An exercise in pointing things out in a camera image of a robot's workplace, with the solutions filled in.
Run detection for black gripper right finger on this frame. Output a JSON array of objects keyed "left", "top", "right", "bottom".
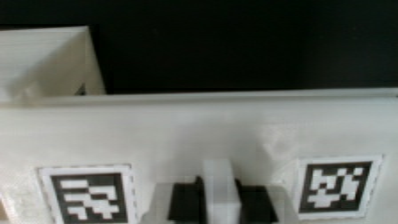
[{"left": 234, "top": 180, "right": 278, "bottom": 224}]

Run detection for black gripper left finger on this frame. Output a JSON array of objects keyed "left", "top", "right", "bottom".
[{"left": 166, "top": 177, "right": 205, "bottom": 224}]

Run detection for white cabinet body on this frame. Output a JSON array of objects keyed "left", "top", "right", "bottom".
[{"left": 0, "top": 26, "right": 104, "bottom": 105}]

